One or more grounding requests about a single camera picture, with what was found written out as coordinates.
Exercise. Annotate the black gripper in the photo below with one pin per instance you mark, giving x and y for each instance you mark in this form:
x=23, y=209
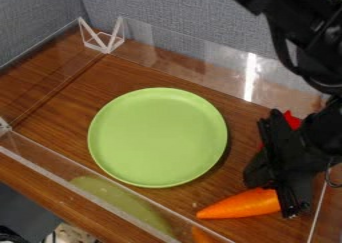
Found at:
x=296, y=154

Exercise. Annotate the orange toy carrot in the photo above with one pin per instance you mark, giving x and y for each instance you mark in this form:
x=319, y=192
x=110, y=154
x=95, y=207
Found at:
x=250, y=203

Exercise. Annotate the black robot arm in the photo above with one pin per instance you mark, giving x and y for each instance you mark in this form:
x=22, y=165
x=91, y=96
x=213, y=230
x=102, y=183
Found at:
x=306, y=33

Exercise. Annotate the red plastic block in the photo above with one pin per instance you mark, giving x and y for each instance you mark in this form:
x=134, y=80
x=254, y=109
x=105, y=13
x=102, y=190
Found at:
x=292, y=119

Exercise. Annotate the green round plate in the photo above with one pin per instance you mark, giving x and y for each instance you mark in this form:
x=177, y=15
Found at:
x=157, y=137

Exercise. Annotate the clear acrylic barrier wall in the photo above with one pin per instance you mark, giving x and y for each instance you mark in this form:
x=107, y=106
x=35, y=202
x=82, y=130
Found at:
x=54, y=88

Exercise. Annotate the clear acrylic corner bracket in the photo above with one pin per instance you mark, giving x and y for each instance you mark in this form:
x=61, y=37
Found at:
x=101, y=41

